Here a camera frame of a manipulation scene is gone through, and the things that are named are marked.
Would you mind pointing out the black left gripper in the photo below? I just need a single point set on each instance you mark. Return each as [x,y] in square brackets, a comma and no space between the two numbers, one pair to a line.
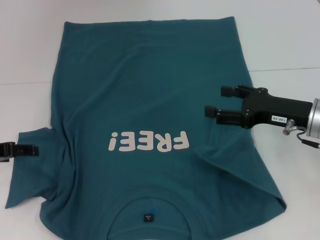
[5,151]

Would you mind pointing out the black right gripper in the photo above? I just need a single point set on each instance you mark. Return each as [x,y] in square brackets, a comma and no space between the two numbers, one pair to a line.
[265,107]

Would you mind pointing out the teal blue printed t-shirt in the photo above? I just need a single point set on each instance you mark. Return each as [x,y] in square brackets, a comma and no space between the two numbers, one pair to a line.
[150,87]

